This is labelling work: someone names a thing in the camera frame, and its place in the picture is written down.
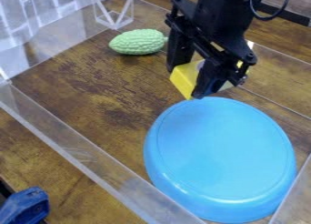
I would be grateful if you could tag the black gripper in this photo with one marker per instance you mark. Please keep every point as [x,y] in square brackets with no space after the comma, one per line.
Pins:
[204,22]

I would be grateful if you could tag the yellow brick with label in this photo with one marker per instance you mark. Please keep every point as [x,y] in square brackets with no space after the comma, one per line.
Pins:
[184,78]

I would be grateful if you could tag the blue round tray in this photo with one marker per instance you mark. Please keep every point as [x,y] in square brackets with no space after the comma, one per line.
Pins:
[220,156]

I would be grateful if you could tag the green knobbly toy vegetable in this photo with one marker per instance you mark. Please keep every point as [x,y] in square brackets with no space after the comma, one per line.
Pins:
[140,42]

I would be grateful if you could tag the blue clamp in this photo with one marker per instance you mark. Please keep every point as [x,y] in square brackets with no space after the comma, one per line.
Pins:
[26,207]

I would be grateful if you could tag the clear acrylic enclosure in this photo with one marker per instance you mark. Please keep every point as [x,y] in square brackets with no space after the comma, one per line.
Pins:
[76,115]

